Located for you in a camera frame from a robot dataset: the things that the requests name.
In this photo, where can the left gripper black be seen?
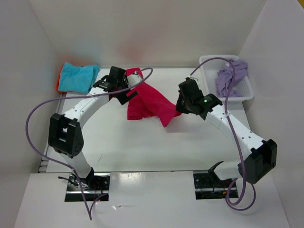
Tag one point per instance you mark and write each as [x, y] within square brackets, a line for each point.
[123, 98]

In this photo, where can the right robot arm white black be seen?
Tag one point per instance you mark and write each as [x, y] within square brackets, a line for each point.
[258, 155]

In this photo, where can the magenta t shirt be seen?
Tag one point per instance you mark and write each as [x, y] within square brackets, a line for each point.
[151, 103]

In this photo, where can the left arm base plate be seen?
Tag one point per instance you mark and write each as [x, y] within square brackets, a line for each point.
[92, 191]

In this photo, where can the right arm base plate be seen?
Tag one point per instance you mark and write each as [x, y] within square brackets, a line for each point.
[206, 189]

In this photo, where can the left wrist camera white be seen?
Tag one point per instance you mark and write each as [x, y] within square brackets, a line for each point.
[134, 79]

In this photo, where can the cyan t shirt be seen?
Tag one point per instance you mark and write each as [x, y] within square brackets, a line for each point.
[78, 79]

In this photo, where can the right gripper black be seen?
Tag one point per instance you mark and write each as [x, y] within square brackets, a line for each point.
[178, 106]

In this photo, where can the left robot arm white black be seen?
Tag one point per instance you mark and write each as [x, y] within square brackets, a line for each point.
[65, 130]

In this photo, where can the orange t shirt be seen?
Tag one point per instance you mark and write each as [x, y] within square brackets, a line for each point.
[57, 81]

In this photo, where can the lavender t shirt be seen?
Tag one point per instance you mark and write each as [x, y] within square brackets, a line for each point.
[223, 81]

